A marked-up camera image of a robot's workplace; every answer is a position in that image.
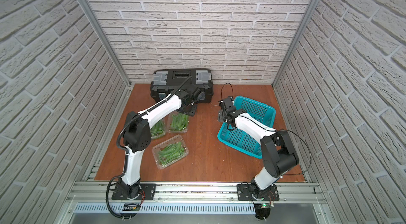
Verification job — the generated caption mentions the peppers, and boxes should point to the peppers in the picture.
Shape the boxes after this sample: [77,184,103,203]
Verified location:
[151,120,165,138]
[170,114,189,132]
[158,142,186,166]

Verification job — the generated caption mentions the clear clamshell container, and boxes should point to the clear clamshell container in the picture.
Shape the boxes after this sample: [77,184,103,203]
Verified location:
[150,118,166,140]
[167,111,189,133]
[152,135,189,170]

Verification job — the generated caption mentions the teal plastic basket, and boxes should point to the teal plastic basket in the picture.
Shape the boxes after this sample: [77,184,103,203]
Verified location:
[217,96,276,159]

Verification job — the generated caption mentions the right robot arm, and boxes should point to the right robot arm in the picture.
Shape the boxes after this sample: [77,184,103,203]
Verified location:
[217,96,299,200]

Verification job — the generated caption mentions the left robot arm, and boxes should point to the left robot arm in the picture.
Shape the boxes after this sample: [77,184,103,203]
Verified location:
[115,84,201,200]

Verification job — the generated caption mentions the black plastic toolbox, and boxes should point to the black plastic toolbox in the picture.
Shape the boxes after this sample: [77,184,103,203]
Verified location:
[150,68,214,103]

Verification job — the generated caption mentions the clear clamshell front container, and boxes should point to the clear clamshell front container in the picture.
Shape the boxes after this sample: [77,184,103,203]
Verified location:
[152,135,189,170]

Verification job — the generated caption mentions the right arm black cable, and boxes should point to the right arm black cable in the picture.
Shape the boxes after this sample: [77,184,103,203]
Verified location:
[278,128,312,177]

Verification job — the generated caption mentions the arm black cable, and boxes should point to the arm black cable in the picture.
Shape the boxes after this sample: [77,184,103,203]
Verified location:
[278,128,312,177]
[105,176,131,219]

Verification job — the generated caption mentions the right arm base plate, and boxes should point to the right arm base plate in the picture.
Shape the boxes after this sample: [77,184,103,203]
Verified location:
[236,182,280,202]

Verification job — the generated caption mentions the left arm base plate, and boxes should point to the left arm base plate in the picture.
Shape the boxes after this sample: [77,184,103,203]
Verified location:
[112,183,156,200]

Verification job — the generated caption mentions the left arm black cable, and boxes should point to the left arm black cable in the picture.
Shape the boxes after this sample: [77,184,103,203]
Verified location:
[105,176,131,219]

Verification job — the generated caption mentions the aluminium front rail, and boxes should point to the aluminium front rail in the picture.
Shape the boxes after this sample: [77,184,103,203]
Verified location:
[66,181,327,206]

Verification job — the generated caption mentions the left corner metal post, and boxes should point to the left corner metal post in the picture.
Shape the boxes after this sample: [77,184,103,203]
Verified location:
[77,0,131,89]

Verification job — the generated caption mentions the corner metal post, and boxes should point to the corner metal post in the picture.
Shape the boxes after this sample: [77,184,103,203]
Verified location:
[77,0,131,89]
[272,0,320,87]

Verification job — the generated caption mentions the right corner metal post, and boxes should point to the right corner metal post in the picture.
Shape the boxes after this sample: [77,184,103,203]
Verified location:
[272,0,320,87]

